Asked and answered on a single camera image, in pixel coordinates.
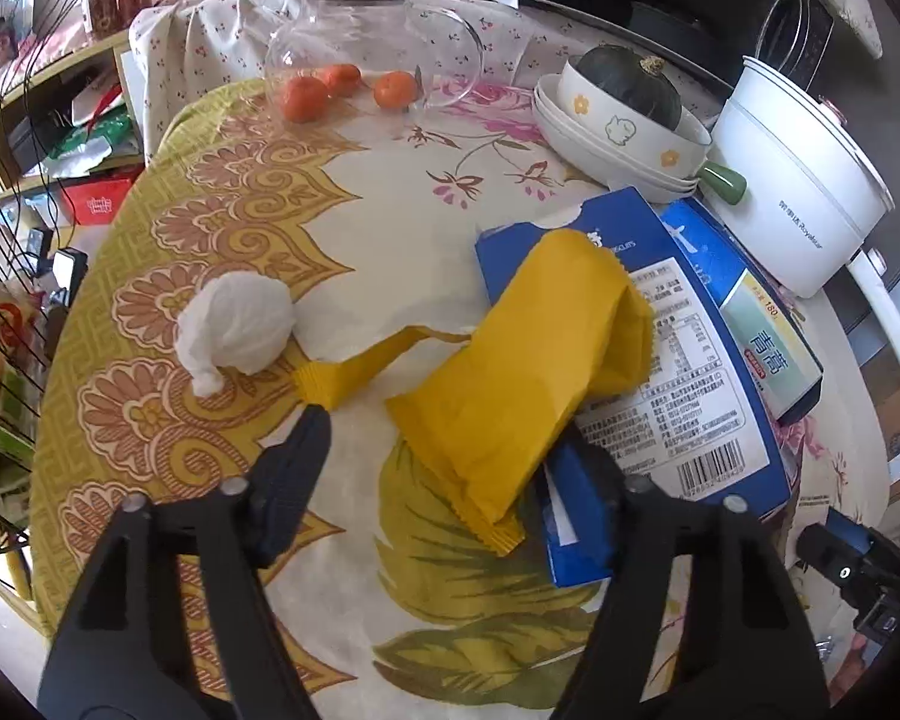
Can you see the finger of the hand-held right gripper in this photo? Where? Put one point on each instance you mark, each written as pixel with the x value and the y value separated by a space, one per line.
pixel 849 529
pixel 844 574

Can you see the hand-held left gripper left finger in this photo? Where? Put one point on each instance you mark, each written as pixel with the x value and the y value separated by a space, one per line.
pixel 292 484

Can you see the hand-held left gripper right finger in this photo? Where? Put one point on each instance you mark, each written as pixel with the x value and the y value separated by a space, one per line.
pixel 645 540

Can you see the blue biscuit box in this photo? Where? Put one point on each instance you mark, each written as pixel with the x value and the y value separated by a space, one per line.
pixel 690 405

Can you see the yellow snack wrapper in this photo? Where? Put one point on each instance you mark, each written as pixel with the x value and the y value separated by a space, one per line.
pixel 525 390

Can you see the white tissue ball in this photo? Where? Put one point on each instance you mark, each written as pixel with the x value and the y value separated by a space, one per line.
pixel 236 322

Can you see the blue box with green label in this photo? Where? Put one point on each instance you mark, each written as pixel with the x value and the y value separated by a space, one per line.
pixel 757 300

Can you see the yellow floral tablecloth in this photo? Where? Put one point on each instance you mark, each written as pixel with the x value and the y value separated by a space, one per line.
pixel 270 225

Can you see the white electric cooking pot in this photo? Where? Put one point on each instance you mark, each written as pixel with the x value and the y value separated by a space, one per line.
pixel 795 195

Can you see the red gift box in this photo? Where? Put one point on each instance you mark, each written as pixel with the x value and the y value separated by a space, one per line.
pixel 101 202

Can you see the stacked white floral bowls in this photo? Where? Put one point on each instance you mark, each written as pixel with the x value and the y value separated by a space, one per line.
pixel 724 181

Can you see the orange mandarin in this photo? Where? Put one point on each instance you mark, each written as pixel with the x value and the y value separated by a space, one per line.
pixel 394 88
pixel 304 99
pixel 343 79

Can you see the green packet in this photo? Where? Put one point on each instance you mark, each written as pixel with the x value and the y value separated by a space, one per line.
pixel 90 146

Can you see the flower print white bowl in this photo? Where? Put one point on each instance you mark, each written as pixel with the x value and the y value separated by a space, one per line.
pixel 630 142

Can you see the white small-flower cloth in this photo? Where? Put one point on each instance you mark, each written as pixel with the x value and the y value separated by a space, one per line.
pixel 217 37

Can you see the clear glass jar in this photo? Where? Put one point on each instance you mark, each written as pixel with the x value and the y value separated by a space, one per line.
pixel 375 37

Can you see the green pumpkin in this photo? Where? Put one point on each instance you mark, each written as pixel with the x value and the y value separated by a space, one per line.
pixel 630 86

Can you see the wooden shelf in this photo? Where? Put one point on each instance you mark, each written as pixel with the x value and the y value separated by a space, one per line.
pixel 52 82

